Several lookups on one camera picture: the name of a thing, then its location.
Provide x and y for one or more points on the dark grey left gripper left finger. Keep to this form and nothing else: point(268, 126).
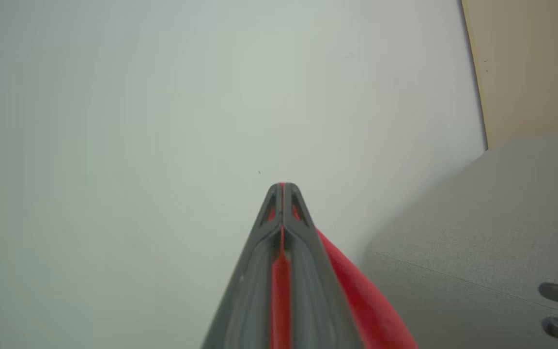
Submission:
point(252, 291)

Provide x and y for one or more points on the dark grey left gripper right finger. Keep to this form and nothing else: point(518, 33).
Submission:
point(315, 300)

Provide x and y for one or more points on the red clothing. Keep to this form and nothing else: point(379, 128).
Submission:
point(366, 305)

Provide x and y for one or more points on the grey fabric sofa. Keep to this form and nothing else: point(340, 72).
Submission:
point(492, 232)

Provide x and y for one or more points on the beige wooden panel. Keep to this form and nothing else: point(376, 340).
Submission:
point(535, 63)

